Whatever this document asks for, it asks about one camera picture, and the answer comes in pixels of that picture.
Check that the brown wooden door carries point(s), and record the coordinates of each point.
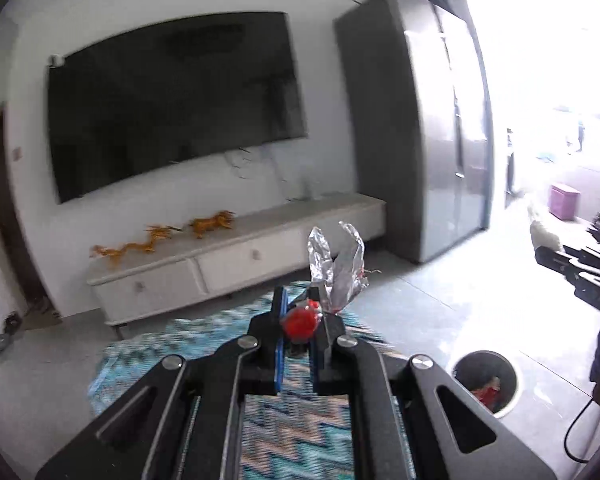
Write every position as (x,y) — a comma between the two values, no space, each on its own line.
(10,210)

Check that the orange dragon figurine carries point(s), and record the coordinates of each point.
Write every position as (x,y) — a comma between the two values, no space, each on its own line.
(135,247)

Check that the purple box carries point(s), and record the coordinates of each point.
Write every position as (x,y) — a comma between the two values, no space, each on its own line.
(565,202)

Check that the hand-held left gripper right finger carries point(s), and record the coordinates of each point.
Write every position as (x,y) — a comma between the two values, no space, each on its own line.
(315,360)

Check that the orange tiger figurine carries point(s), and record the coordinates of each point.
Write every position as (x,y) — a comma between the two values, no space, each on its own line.
(210,224)

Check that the round grey trash can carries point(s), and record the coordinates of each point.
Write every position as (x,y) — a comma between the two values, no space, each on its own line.
(510,360)

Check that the dark floor clutter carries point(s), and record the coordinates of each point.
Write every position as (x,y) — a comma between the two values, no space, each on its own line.
(6,335)

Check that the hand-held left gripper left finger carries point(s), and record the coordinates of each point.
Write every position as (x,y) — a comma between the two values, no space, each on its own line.
(280,330)

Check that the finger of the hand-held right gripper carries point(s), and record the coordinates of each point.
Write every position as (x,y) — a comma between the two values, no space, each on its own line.
(595,292)
(565,260)

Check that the small white device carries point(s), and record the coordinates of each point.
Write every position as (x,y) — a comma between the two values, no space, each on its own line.
(56,60)

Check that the silver foil red wrapper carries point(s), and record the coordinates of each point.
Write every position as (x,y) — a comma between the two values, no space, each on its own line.
(345,270)

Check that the teal zigzag patterned blanket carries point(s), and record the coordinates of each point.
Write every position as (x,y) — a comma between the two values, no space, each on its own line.
(290,430)

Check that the white television cabinet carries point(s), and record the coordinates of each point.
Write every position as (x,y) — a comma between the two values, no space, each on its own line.
(230,265)

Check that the white tissue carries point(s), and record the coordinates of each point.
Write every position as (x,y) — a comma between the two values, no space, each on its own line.
(542,232)

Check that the grey refrigerator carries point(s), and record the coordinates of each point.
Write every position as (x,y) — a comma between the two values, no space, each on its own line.
(420,135)

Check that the large black television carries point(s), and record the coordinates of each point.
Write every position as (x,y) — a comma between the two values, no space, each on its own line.
(175,105)

